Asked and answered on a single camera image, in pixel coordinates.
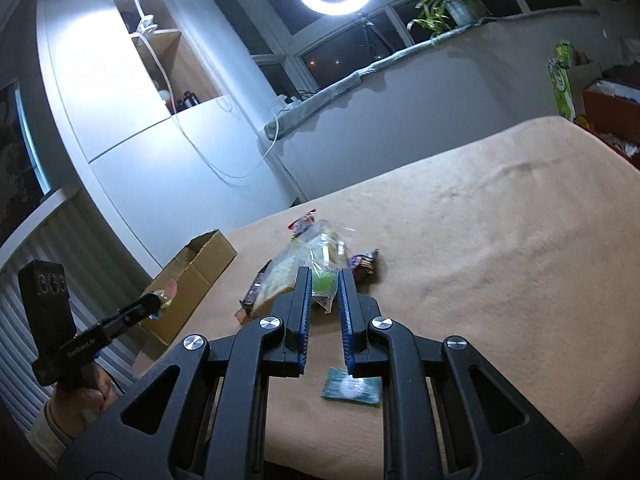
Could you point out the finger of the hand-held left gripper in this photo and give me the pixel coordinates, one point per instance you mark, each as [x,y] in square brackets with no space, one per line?
[132,312]

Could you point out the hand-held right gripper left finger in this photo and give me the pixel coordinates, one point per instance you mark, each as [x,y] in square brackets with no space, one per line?
[303,310]

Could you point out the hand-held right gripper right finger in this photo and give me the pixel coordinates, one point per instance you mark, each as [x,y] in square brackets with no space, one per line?
[345,310]

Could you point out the green-lidded jelly cup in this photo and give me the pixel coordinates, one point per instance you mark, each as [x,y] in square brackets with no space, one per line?
[325,285]

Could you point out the small pink snack packet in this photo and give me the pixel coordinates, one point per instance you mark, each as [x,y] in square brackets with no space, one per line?
[169,294]

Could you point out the dark purple snack packet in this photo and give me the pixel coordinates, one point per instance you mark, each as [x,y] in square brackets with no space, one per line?
[364,262]

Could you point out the long dark snack packet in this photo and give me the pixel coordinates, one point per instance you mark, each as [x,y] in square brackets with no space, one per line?
[253,292]

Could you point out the clear plastic snack bag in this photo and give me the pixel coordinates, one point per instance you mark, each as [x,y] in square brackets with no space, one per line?
[305,252]

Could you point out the brown cardboard box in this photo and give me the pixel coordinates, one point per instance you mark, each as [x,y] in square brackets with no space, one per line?
[195,280]

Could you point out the green snack packet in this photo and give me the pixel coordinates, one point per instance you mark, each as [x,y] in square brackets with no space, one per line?
[352,390]

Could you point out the red-ended clear snack packet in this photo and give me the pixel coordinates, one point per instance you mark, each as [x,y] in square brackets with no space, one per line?
[300,223]

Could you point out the person's left forearm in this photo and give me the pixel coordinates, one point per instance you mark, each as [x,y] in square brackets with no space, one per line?
[54,425]

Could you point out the person's left hand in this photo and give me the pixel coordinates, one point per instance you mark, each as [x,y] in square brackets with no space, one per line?
[92,402]

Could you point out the grey ribbed panel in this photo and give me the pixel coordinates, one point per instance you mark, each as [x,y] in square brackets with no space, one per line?
[45,250]

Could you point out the white power strip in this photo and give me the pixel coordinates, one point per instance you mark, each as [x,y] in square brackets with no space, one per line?
[291,101]

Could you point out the grey padded sill cover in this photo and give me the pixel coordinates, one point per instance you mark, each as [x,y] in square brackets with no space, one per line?
[320,97]

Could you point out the dark bottles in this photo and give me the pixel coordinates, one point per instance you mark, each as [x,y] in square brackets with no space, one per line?
[187,100]

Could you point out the green carton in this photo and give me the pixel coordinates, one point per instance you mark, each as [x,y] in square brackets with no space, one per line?
[562,85]

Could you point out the potted spider plant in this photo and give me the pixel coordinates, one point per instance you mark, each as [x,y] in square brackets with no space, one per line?
[457,10]

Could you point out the red box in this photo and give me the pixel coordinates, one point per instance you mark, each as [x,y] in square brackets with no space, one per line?
[607,110]

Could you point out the plain brown carton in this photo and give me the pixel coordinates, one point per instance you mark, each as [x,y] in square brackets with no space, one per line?
[590,72]

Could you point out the wooden wall shelf niche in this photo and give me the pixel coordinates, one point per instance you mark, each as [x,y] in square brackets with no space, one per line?
[165,55]

